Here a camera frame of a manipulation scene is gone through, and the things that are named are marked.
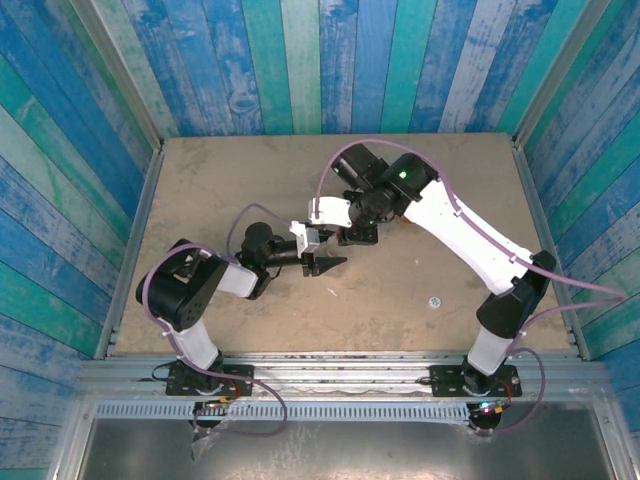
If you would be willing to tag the aluminium front rail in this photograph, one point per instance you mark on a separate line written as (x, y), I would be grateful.
(340, 375)

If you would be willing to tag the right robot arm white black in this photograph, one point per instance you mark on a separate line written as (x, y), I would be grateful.
(465, 235)

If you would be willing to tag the aluminium frame post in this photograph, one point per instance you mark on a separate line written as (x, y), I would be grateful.
(555, 75)
(120, 75)

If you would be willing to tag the aluminium side rail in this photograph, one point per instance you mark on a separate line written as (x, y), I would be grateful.
(545, 240)
(135, 240)

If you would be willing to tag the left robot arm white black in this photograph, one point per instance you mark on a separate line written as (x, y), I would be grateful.
(200, 345)

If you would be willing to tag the small control circuit board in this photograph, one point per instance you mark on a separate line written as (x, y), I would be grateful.
(490, 407)
(215, 402)

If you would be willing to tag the white bottle cap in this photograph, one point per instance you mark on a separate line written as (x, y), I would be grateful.
(435, 301)

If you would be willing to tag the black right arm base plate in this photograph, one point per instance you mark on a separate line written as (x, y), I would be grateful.
(445, 382)

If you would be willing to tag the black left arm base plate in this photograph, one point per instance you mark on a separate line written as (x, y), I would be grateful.
(240, 380)

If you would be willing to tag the clear plastic bag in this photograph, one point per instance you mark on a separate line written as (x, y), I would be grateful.
(202, 442)

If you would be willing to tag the steel sheet panel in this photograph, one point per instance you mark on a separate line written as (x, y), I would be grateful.
(350, 450)

